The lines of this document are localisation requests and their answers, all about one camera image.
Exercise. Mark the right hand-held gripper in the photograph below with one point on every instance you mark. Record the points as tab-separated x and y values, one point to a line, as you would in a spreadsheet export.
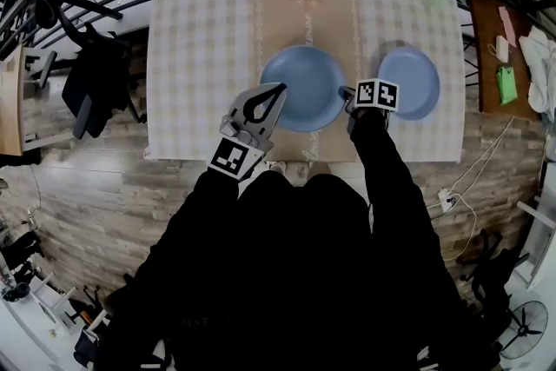
378	95

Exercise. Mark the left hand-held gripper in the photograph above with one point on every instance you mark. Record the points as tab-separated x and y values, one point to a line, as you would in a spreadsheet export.
228	158

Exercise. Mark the large blue plate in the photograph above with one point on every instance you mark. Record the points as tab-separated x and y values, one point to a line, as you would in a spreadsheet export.
304	87

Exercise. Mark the medium blue plate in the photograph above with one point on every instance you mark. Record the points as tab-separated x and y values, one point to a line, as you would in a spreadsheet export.
412	78

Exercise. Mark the person's right forearm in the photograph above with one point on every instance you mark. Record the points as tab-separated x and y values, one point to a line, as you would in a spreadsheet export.
382	169

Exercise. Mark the person's left forearm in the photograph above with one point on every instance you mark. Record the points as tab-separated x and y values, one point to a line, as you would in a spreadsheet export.
204	204

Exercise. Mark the person's left white shoe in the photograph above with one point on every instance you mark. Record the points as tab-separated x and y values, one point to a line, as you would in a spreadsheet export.
278	167

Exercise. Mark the checked beige tablecloth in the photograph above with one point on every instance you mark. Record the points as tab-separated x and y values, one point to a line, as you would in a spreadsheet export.
208	35

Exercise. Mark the white power strip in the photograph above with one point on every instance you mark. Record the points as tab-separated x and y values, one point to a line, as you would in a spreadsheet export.
447	199

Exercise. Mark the dark wooden side table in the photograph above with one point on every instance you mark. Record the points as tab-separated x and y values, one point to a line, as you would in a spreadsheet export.
486	56

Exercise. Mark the green bag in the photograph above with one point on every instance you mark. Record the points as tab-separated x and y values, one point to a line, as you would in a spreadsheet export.
506	84

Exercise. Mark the beige small pouch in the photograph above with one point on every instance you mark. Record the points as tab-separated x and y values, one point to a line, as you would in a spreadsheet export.
503	48

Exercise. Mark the person's black sweater torso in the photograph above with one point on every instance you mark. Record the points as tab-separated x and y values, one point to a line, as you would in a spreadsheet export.
282	273

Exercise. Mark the pink flat packet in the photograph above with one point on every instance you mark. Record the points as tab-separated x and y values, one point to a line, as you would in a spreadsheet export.
506	24

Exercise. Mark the black office chair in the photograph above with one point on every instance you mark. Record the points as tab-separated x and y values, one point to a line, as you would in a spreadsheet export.
93	78

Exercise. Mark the white crumpled cloth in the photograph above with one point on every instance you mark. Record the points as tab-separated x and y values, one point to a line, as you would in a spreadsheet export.
540	69

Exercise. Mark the black round-backed chair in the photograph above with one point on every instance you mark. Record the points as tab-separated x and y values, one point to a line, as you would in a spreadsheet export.
495	273

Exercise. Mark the white shelf unit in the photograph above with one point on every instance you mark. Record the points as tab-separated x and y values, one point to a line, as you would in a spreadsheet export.
543	239

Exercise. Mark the light wooden desk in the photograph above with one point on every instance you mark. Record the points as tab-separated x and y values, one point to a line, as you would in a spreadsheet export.
11	100

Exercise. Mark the black floor fan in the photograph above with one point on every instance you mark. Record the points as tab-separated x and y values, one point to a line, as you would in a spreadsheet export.
523	330

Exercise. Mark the white office desk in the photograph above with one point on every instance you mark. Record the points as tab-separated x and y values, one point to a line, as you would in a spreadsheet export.
21	339

